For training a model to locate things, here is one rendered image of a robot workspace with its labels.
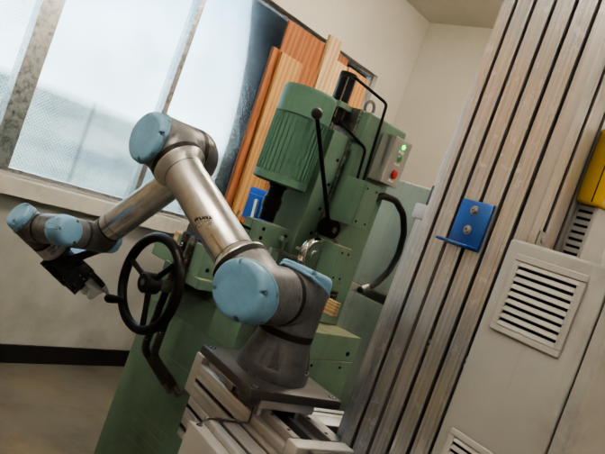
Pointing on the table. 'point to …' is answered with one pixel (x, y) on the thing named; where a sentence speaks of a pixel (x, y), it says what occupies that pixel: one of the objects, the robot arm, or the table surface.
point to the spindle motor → (294, 137)
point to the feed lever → (329, 228)
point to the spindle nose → (272, 202)
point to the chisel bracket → (265, 232)
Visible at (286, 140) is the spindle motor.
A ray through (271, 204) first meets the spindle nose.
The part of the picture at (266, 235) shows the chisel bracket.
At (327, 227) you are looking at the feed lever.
